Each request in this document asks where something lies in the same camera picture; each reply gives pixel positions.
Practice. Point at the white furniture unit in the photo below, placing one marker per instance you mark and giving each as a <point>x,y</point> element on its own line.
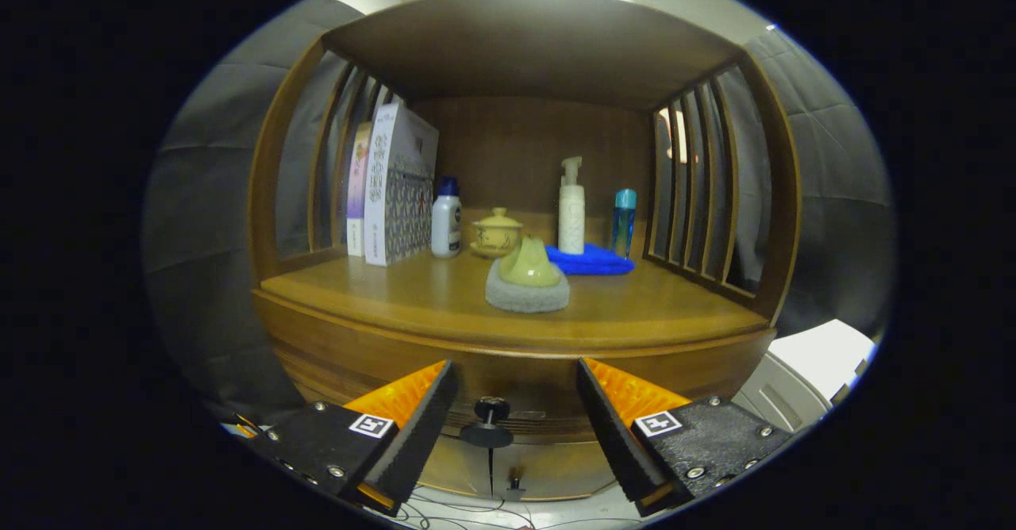
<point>817,355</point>

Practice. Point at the yellow lidded tea cup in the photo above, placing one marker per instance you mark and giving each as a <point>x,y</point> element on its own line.
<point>497,235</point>

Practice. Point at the blue folded cloth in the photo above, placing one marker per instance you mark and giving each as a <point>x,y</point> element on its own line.
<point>595,262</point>

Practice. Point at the yellow grey scrub brush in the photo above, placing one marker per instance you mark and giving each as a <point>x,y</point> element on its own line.
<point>528,272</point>

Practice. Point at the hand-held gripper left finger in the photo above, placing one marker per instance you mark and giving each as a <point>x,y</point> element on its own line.
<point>421,435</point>

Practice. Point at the wooden countertop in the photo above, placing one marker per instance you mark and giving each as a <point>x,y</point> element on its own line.
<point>635,308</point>

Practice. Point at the thick white book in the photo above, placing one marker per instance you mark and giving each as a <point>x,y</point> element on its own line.
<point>397,197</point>

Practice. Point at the thin purple book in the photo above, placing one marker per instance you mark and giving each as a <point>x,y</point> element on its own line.
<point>358,189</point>

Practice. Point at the brown wooden cabinet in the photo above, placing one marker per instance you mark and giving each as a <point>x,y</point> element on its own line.
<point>524,46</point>

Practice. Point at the clear blue bottle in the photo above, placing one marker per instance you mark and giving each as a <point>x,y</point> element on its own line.
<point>624,224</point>

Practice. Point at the white bottle blue cap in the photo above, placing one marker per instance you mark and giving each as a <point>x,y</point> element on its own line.
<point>446,224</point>

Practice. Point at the wooden cabinet door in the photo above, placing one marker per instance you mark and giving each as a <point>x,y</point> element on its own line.
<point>556,470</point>
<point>452,466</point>

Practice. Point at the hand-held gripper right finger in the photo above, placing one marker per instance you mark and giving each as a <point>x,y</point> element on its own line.
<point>619,435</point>

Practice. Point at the white pump bottle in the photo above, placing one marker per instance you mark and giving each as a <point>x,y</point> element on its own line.
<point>571,213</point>

